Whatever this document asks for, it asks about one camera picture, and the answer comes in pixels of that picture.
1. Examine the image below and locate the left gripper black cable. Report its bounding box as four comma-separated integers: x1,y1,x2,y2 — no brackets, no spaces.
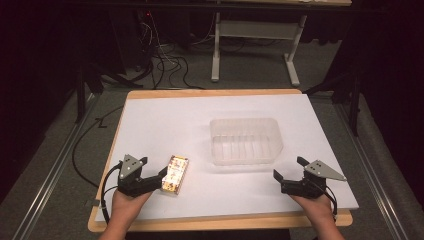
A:
99,162,124,225

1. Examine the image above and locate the black floor cable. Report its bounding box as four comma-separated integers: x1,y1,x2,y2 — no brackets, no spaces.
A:
71,105,125,188

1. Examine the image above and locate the white metal desk frame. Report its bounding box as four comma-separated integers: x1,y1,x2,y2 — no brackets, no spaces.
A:
210,12,308,88

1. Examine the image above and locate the metal floor rail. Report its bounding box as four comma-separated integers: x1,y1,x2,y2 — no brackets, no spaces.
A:
12,93,102,240
333,102,412,240

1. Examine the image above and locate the tangle of cables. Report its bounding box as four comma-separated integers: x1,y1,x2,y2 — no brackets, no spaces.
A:
131,11,218,90

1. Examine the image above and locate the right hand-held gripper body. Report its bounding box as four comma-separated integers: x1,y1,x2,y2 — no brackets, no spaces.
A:
281,159,348,200

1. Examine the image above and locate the black metal stand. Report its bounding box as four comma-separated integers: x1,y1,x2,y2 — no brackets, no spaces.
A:
73,61,105,125
302,71,364,137

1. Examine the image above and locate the patterned snack box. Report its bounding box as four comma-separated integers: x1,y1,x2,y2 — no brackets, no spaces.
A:
161,154,190,196

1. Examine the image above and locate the person's left hand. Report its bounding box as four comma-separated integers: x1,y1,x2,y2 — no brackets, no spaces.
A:
109,189,153,231

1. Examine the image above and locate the white work board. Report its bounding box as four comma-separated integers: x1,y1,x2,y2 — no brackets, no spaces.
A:
94,93,360,223

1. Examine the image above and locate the clear plastic container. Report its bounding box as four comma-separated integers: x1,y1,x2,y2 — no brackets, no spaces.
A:
208,116,285,167

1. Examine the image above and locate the person's right hand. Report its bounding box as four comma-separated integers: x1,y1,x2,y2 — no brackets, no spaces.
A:
289,194,337,228

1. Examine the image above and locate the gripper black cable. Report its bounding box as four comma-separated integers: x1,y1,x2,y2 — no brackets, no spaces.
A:
318,184,339,218
99,162,124,225

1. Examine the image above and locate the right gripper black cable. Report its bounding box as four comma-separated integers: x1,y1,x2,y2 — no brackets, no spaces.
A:
318,184,339,218

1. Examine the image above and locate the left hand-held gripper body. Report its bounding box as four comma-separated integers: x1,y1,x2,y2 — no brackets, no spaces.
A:
116,153,159,198

